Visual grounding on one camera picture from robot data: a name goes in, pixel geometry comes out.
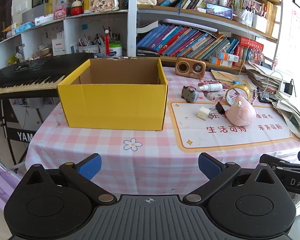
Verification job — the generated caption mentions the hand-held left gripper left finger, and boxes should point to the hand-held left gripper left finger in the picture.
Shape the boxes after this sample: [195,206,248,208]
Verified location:
[20,153,117,204]

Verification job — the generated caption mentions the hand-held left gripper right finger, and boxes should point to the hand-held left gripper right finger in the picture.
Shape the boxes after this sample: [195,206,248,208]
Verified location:
[182,152,280,204]

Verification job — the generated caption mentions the white charger plug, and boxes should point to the white charger plug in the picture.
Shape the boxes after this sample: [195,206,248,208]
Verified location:
[197,107,214,121]

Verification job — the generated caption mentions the pink plush pig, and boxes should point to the pink plush pig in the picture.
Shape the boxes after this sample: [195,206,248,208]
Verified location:
[226,97,257,125]

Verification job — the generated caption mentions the black binder clip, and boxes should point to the black binder clip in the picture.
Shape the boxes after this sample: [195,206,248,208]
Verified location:
[210,102,227,114]

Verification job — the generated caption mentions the yellow cardboard box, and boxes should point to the yellow cardboard box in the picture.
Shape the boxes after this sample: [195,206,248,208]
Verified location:
[57,58,168,131]

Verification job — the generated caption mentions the red and white tube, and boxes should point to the red and white tube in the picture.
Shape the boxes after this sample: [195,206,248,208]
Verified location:
[204,92,227,102]

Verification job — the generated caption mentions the yellow tape roll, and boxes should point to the yellow tape roll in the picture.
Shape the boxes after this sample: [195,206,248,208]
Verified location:
[224,84,251,105]

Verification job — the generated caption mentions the grey toy car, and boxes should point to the grey toy car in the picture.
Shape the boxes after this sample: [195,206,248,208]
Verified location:
[181,85,199,103]

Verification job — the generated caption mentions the white spray bottle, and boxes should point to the white spray bottle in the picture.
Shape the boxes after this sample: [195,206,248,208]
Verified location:
[197,83,223,92]

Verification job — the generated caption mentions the pink checkered desktop tablecloth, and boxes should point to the pink checkered desktop tablecloth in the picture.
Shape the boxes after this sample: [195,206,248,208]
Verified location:
[25,65,300,195]

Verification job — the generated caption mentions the white desk mat orange border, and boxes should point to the white desk mat orange border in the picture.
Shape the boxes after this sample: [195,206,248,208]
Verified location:
[169,101,300,153]

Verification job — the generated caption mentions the pile of papers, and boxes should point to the pile of papers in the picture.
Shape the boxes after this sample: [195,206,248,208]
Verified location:
[244,60,300,147]

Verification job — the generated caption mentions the black power adapter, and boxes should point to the black power adapter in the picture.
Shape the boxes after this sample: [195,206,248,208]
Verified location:
[284,79,295,96]

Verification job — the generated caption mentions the black keyboard stand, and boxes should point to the black keyboard stand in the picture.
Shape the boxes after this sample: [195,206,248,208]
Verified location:
[0,97,43,165]

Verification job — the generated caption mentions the pink and purple backpack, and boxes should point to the pink and purple backpack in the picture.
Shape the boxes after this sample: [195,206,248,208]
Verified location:
[0,157,23,210]

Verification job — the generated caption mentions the brown envelopes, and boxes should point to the brown envelopes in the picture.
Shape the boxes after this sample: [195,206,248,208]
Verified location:
[211,69,250,85]

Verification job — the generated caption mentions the wooden retro radio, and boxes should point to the wooden retro radio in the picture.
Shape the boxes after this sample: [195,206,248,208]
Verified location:
[175,57,207,77]

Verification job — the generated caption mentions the orange and white carton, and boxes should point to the orange and white carton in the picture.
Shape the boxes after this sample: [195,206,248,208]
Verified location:
[216,51,240,62]
[209,56,233,67]

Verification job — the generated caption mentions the black electronic keyboard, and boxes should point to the black electronic keyboard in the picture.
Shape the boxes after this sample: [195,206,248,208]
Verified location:
[0,53,94,96]

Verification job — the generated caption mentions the red box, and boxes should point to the red box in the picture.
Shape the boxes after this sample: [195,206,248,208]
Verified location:
[240,37,264,60]

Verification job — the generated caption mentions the white cup of pens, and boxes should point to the white cup of pens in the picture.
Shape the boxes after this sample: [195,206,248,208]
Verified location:
[78,34,100,54]

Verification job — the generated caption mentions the white jar green lid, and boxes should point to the white jar green lid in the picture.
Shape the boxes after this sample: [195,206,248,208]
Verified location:
[109,43,122,58]

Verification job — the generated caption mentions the gold bowl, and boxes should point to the gold bowl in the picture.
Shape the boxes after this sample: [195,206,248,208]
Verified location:
[38,46,53,57]

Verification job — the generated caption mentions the red tassel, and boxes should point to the red tassel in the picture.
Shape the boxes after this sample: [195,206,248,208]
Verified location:
[104,29,111,55]

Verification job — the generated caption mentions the white paper bag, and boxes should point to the white paper bag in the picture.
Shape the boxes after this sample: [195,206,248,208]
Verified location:
[52,31,66,56]

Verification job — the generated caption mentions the black stapler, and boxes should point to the black stapler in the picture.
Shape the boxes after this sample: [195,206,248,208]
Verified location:
[137,46,160,57]

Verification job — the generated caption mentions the row of blue leaning books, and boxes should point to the row of blue leaning books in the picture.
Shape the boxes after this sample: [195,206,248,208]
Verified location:
[136,24,240,60]

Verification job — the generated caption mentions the white pen container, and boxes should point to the white pen container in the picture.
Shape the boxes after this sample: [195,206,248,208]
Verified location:
[252,14,268,33]
[234,9,253,27]

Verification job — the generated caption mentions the white shelf unit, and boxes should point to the white shelf unit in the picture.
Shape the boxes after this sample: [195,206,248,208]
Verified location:
[0,9,129,69]

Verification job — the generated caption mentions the row of orange books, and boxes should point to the row of orange books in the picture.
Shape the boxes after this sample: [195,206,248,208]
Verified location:
[264,1,278,36]

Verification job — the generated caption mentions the blue tissue pack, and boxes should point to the blue tissue pack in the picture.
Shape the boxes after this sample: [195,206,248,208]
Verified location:
[14,22,36,34]

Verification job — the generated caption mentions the white flat box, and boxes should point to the white flat box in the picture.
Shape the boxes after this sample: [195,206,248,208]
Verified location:
[34,14,55,27]

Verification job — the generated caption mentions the wooden bookshelf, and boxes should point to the wooden bookshelf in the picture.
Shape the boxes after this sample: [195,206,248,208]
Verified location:
[127,0,283,68]

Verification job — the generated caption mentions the blue picture box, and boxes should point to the blue picture box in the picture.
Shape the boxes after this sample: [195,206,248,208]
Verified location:
[206,3,233,20]

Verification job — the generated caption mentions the pink gift box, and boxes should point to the pink gift box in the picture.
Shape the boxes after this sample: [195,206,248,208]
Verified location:
[54,7,67,20]

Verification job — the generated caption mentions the red round doll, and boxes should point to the red round doll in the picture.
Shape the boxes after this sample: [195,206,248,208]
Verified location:
[70,0,83,16]

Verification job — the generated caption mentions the silver box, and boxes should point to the silver box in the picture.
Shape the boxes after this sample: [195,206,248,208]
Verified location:
[22,4,46,23]

